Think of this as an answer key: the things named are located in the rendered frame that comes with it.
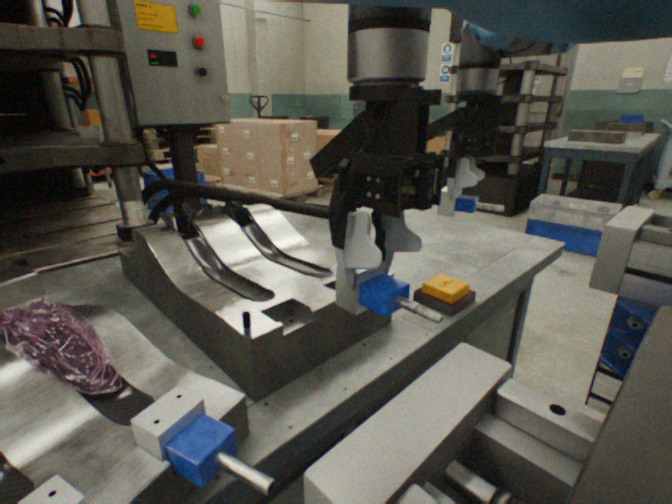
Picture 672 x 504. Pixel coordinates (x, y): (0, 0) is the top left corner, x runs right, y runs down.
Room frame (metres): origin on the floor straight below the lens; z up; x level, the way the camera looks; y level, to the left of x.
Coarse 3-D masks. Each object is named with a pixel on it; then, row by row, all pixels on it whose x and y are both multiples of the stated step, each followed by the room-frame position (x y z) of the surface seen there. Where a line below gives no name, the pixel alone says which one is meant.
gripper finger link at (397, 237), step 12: (372, 216) 0.43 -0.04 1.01; (384, 216) 0.42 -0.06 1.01; (384, 228) 0.42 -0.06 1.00; (396, 228) 0.42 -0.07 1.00; (408, 228) 0.41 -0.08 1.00; (384, 240) 0.42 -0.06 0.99; (396, 240) 0.42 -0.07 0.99; (408, 240) 0.41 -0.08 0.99; (420, 240) 0.40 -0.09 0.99; (384, 252) 0.43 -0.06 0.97
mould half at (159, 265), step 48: (144, 240) 0.58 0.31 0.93; (240, 240) 0.64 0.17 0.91; (288, 240) 0.68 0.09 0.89; (144, 288) 0.62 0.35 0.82; (192, 288) 0.50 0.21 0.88; (288, 288) 0.49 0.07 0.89; (192, 336) 0.48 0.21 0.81; (240, 336) 0.37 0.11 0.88; (288, 336) 0.40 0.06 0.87; (336, 336) 0.45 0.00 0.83; (240, 384) 0.38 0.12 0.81
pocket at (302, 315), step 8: (280, 304) 0.44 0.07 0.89; (288, 304) 0.45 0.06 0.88; (296, 304) 0.45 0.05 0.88; (304, 304) 0.44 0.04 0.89; (264, 312) 0.43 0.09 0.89; (272, 312) 0.44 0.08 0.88; (280, 312) 0.44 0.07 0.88; (288, 312) 0.45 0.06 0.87; (296, 312) 0.45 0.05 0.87; (304, 312) 0.44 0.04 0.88; (312, 312) 0.42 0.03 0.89; (280, 320) 0.44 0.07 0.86; (288, 320) 0.44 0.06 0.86; (296, 320) 0.44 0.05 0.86; (304, 320) 0.44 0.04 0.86; (312, 320) 0.42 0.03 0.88; (288, 328) 0.42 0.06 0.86; (296, 328) 0.41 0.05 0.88
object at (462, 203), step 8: (456, 192) 0.80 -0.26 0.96; (440, 200) 0.81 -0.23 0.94; (448, 200) 0.80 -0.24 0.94; (456, 200) 0.80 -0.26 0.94; (464, 200) 0.79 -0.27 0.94; (472, 200) 0.78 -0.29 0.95; (440, 208) 0.81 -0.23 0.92; (448, 208) 0.80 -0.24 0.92; (456, 208) 0.80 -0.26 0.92; (464, 208) 0.79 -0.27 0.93; (472, 208) 0.78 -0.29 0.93; (488, 208) 0.78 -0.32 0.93; (496, 208) 0.77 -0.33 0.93
